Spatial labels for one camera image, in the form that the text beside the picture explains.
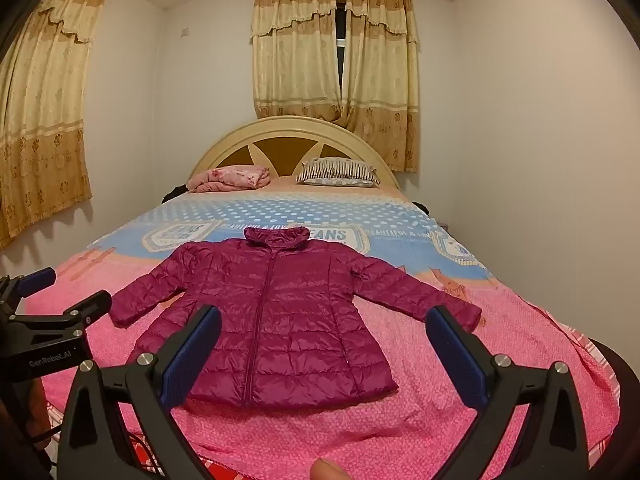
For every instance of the dark cloth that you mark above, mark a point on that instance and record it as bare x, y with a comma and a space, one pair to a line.
425, 208
176, 193

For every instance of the dark window pane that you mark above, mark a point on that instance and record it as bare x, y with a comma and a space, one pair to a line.
341, 25

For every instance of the pink folded quilt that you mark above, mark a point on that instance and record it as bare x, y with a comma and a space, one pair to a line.
227, 177

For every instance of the person's right hand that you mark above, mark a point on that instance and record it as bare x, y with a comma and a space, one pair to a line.
330, 471

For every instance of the cream wooden headboard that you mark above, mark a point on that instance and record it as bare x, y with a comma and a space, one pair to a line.
285, 127

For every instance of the wide beige patterned curtain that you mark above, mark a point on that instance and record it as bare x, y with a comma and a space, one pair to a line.
45, 110

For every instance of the red striped bed sheet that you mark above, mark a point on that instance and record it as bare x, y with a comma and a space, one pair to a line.
595, 355

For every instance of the striped pillow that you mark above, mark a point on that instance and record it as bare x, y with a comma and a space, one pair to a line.
337, 170

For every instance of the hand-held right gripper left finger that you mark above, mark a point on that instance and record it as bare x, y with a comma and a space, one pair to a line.
192, 355

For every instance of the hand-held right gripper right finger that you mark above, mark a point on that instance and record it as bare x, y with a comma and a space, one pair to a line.
457, 355

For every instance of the pink and blue printed blanket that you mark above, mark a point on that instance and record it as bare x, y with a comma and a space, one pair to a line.
525, 360

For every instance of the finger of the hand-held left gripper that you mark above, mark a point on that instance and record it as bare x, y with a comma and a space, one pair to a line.
92, 306
40, 277

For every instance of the magenta puffer jacket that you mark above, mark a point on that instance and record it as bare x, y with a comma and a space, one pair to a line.
300, 320

